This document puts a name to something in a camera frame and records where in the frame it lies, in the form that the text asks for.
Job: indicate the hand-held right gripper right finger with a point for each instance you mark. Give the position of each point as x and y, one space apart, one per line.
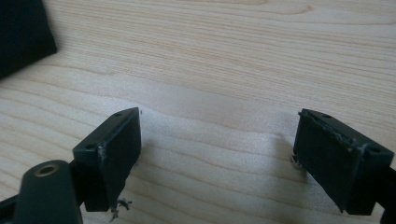
336 161

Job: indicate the dark cloth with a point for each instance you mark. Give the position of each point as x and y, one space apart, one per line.
21 31

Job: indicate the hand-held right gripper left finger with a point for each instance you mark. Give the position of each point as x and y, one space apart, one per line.
113 158

